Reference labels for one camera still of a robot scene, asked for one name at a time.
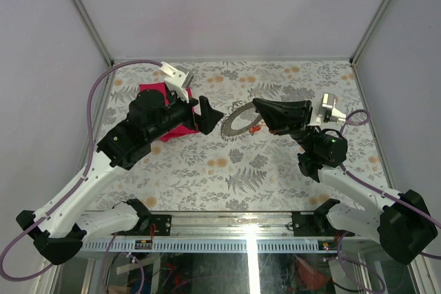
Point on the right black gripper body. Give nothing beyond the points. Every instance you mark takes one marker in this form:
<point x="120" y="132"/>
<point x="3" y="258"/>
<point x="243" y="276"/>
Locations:
<point x="306" y="138"/>

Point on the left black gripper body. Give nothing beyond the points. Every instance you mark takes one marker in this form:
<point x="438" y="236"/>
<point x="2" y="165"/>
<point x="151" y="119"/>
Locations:
<point x="178" y="113"/>

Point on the large metal keyring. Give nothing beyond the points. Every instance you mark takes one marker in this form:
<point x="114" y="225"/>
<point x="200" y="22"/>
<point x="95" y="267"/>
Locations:
<point x="241" y="118"/>

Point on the red key tag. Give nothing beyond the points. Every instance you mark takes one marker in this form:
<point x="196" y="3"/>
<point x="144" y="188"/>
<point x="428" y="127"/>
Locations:
<point x="254" y="129"/>

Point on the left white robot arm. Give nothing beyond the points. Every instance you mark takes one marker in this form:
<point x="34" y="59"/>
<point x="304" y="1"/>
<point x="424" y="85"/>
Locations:
<point x="60" y="228"/>

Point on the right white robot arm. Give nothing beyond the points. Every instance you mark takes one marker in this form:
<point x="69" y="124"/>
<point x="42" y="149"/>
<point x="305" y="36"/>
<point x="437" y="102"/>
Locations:
<point x="399" y="222"/>

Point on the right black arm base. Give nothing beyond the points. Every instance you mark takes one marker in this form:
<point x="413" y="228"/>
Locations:
<point x="314" y="223"/>

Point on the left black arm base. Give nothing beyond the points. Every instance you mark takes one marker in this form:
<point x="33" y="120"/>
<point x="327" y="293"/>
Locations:
<point x="148" y="223"/>

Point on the magenta cloth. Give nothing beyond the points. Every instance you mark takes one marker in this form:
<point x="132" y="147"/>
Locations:
<point x="177" y="132"/>

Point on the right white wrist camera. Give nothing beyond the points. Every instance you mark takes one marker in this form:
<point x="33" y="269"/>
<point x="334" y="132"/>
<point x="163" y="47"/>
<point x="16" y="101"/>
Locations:
<point x="325" y="111"/>

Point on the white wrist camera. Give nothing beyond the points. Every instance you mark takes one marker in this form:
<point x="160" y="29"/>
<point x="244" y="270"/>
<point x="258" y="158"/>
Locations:
<point x="177" y="80"/>
<point x="325" y="111"/>

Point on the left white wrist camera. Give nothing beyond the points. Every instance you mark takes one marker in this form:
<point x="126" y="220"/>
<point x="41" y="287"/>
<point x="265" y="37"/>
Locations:
<point x="177" y="80"/>

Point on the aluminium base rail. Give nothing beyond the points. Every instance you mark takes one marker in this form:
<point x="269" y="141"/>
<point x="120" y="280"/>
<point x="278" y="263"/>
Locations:
<point x="228" y="225"/>

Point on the grey slotted cable duct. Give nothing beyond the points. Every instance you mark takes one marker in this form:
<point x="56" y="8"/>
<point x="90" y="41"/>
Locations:
<point x="170" y="245"/>

